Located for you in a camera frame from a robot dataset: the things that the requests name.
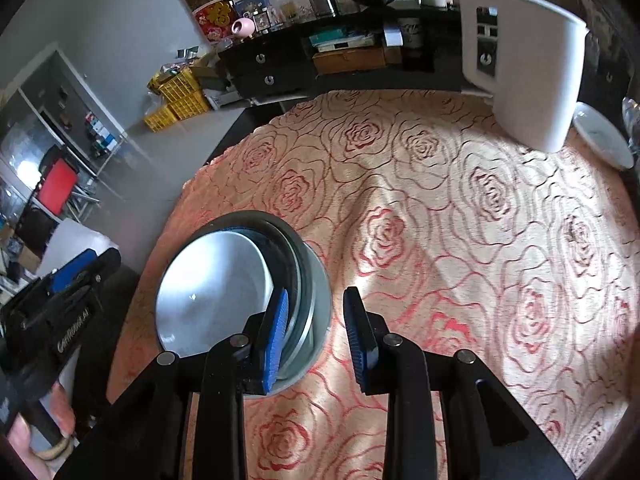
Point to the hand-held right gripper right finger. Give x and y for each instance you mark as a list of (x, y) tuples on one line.
[(360, 345)]

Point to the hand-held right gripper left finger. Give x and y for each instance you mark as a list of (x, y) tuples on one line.
[(275, 345)]

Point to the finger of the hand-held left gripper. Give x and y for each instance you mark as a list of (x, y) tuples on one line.
[(107, 265), (72, 270)]

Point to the large stainless steel bowl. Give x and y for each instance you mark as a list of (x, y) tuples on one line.
[(320, 300)]

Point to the blue patterned ceramic bowl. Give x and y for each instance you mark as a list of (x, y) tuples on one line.
[(287, 265)]

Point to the white ceramic bowl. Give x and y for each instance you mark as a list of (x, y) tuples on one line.
[(210, 285)]

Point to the person's left hand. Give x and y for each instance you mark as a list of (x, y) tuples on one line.
[(62, 405)]

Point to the white cushion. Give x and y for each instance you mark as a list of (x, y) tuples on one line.
[(70, 240)]

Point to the red chair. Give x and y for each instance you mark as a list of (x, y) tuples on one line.
[(57, 185)]

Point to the beige wrist band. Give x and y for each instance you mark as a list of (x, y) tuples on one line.
[(55, 449)]

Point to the shelf with boxes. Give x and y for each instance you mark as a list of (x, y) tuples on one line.
[(102, 135)]

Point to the yellow plastic crate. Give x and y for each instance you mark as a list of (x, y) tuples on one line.
[(189, 105), (175, 84), (159, 120)]

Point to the cardboard box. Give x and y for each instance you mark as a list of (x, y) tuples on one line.
[(207, 71)]

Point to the black low cabinet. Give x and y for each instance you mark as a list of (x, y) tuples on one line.
[(280, 60)]

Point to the red gift box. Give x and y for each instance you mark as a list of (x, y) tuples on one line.
[(214, 19)]

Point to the pink round ornament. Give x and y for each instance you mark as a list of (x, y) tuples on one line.
[(243, 28)]

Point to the wooden box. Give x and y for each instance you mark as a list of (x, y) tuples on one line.
[(350, 61)]

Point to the blue box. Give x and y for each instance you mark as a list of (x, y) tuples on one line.
[(250, 2)]

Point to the stack of books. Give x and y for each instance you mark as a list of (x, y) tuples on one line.
[(340, 41)]

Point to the glass jar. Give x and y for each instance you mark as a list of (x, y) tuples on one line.
[(290, 11)]

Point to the small white box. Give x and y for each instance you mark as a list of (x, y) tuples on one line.
[(393, 34)]

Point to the white electric kettle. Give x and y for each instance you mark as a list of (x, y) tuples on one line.
[(535, 85)]

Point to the white printed jar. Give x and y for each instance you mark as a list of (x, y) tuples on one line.
[(411, 32)]

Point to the plain white plate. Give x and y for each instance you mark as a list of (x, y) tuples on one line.
[(600, 135)]

